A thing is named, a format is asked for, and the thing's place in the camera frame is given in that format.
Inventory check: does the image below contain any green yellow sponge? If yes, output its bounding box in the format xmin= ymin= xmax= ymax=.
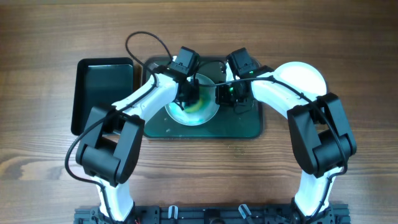
xmin=184 ymin=99 xmax=205 ymax=113

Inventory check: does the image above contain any light blue plate top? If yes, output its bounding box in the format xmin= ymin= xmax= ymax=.
xmin=165 ymin=86 xmax=220 ymax=126

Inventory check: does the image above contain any white plate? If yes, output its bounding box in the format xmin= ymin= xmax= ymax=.
xmin=274 ymin=62 xmax=327 ymax=96

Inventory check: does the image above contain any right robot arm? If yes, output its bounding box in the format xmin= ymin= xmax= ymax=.
xmin=216 ymin=48 xmax=357 ymax=223

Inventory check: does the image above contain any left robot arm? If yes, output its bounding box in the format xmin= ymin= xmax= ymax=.
xmin=70 ymin=47 xmax=200 ymax=223

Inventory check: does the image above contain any dark green serving tray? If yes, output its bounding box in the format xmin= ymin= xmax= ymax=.
xmin=144 ymin=57 xmax=264 ymax=139

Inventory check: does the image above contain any black rectangular water bin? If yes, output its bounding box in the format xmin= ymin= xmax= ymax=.
xmin=71 ymin=57 xmax=138 ymax=136

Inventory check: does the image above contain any left black cable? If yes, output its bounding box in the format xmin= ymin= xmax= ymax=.
xmin=64 ymin=30 xmax=175 ymax=224

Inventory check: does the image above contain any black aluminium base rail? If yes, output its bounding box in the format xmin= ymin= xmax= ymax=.
xmin=73 ymin=204 xmax=351 ymax=224

